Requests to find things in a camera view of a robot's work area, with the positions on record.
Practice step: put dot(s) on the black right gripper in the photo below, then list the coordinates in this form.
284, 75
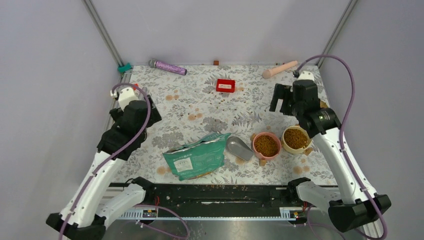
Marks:
282, 92

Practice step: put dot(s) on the grey plastic scoop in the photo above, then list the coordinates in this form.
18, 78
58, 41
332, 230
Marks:
239, 148

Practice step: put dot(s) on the green dog food bag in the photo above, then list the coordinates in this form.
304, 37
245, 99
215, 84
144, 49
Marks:
196, 159

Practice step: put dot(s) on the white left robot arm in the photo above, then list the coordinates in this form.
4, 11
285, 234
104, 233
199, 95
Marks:
83, 218

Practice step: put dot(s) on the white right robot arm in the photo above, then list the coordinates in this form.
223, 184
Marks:
358, 203

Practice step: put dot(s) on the yellow pet bowl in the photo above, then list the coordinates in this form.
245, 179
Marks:
293, 151

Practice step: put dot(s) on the pink pet bowl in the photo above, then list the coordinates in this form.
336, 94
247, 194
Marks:
258, 155

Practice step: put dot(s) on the pink toy stick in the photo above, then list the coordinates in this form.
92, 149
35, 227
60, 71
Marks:
270, 72

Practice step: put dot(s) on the brown wooden rolling pin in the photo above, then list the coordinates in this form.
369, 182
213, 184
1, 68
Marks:
323, 104

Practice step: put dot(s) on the floral table mat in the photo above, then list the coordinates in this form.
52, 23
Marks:
190, 108

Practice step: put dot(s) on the brown kibble in yellow bowl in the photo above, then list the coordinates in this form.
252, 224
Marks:
295, 138

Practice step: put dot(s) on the brown kibble in pink bowl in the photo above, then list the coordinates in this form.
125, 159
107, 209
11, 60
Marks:
266, 146

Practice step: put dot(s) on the red square toy block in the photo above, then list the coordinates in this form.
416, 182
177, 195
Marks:
225, 85

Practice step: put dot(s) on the purple glitter microphone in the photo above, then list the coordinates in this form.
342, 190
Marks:
153, 63

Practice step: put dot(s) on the teal clip in corner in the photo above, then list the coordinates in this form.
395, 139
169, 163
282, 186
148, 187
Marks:
124, 68

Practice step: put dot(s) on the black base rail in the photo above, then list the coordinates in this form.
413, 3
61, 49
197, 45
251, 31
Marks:
223, 201

